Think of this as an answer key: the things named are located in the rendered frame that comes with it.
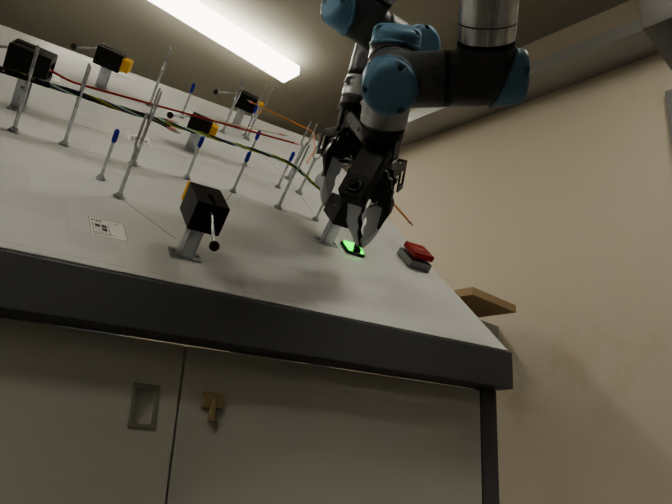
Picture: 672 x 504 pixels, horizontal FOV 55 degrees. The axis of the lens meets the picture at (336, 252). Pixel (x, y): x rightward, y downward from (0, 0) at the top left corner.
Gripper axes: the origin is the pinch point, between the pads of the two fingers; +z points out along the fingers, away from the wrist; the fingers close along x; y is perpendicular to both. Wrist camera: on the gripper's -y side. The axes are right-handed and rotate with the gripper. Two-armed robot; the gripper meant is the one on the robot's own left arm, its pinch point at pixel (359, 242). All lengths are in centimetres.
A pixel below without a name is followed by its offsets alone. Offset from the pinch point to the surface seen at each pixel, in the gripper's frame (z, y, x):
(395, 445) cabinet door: 22.7, -17.5, -17.8
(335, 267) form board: 5.7, -1.3, 3.3
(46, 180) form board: -10.7, -31.7, 36.6
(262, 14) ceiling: 2, 184, 138
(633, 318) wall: 77, 150, -59
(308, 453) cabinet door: 18.6, -30.0, -8.6
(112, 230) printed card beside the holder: -7.7, -33.0, 23.3
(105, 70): -12, 14, 70
